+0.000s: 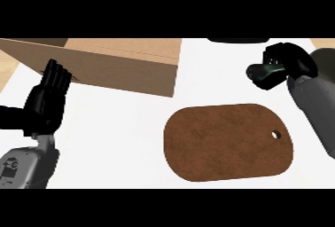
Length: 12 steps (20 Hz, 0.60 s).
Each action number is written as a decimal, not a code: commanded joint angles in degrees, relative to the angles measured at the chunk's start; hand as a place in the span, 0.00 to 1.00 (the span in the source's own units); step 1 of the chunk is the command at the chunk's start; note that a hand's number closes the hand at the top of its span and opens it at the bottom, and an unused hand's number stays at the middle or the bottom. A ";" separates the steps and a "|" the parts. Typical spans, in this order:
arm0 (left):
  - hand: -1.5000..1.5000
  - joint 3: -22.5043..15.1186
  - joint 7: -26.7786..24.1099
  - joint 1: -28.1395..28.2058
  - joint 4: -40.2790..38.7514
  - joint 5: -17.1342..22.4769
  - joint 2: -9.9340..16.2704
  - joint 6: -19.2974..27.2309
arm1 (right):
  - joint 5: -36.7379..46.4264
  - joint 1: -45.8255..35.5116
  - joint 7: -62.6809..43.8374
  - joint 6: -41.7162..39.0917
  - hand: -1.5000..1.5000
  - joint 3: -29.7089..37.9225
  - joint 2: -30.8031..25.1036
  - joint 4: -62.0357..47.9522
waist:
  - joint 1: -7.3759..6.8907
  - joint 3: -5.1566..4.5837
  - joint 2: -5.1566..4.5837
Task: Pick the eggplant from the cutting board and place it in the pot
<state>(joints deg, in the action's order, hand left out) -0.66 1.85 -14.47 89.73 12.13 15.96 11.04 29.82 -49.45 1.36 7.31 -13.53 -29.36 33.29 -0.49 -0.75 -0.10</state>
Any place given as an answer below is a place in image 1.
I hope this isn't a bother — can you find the dark olive rounded object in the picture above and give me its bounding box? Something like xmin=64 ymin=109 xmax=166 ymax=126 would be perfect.
xmin=309 ymin=47 xmax=335 ymax=83

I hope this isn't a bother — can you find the black rounded object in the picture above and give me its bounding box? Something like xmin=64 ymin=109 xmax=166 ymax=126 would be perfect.
xmin=206 ymin=37 xmax=272 ymax=44

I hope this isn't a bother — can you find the dark eggplant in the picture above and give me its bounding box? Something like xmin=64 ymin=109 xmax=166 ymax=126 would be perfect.
xmin=245 ymin=63 xmax=290 ymax=91

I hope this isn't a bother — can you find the brown wooden cutting board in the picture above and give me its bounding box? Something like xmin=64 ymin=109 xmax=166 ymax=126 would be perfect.
xmin=163 ymin=103 xmax=296 ymax=183

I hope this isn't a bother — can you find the brown wooden cabinet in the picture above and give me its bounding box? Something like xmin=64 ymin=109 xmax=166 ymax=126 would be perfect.
xmin=0 ymin=37 xmax=183 ymax=98

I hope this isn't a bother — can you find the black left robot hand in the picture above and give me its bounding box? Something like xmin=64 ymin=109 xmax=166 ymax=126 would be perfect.
xmin=0 ymin=58 xmax=74 ymax=138

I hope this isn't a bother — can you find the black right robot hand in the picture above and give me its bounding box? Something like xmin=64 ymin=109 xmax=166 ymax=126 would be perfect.
xmin=260 ymin=42 xmax=319 ymax=80

